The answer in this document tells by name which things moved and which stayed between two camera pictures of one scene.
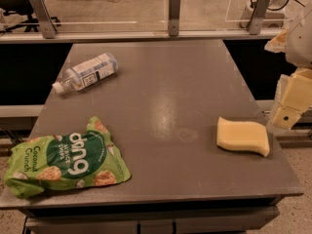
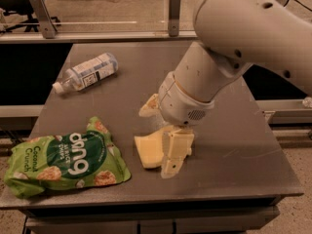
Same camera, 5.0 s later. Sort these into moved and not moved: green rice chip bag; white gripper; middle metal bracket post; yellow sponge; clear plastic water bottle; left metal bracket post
Moved: white gripper; yellow sponge
Not moved: middle metal bracket post; green rice chip bag; left metal bracket post; clear plastic water bottle
